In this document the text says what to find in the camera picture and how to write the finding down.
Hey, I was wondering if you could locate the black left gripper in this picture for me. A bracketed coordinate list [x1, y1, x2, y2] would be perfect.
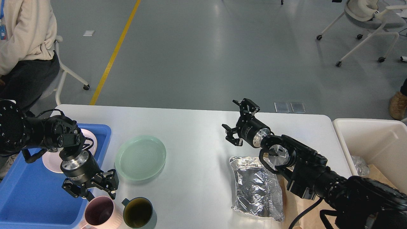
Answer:
[60, 151, 120, 202]

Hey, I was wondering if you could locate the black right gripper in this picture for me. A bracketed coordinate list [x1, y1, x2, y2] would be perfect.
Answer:
[222, 98, 271, 148]

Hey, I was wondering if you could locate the pink ceramic mug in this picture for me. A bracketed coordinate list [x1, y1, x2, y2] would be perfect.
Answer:
[78, 196, 124, 229]

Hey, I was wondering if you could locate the dark green ceramic mug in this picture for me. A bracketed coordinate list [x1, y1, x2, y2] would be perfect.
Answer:
[122, 197, 157, 229]

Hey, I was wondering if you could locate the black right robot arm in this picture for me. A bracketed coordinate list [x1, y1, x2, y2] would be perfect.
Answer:
[222, 98, 406, 229]

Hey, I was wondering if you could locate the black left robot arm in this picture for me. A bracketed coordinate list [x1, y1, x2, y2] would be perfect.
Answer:
[0, 100, 119, 201]

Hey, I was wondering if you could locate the left floor socket plate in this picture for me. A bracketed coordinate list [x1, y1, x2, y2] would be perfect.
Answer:
[274, 102, 290, 113]

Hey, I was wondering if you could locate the floor socket plate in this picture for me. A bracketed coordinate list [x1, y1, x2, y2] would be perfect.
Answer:
[290, 102, 306, 113]
[274, 102, 290, 113]

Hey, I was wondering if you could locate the pink ceramic plate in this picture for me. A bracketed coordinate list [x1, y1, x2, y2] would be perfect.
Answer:
[42, 128, 98, 173]

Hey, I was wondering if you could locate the green ceramic plate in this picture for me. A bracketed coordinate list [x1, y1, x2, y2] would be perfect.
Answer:
[114, 135, 167, 181]

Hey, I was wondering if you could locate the right floor socket plate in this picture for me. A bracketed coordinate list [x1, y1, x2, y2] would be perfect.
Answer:
[290, 102, 306, 113]

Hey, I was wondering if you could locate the blue plastic tray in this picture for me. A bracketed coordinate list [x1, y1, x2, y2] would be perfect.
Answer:
[0, 122, 112, 229]

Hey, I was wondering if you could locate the silver foil bag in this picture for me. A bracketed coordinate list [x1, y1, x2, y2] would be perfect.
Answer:
[229, 156, 285, 222]

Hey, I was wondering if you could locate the person in cream sweater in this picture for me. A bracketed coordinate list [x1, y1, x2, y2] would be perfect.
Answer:
[0, 0, 61, 178]

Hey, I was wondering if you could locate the white plastic bin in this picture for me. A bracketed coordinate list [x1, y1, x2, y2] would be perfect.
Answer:
[333, 118, 407, 193]

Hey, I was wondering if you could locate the white chair near person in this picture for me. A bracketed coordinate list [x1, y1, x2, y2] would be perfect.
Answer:
[40, 35, 90, 106]

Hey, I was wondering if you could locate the brown boot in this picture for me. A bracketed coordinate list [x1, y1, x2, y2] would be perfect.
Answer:
[389, 91, 407, 121]

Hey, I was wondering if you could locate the white office chair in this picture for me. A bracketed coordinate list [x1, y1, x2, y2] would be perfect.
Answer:
[316, 0, 407, 67]

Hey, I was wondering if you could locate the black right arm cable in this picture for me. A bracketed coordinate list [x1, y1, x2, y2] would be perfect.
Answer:
[288, 197, 323, 229]

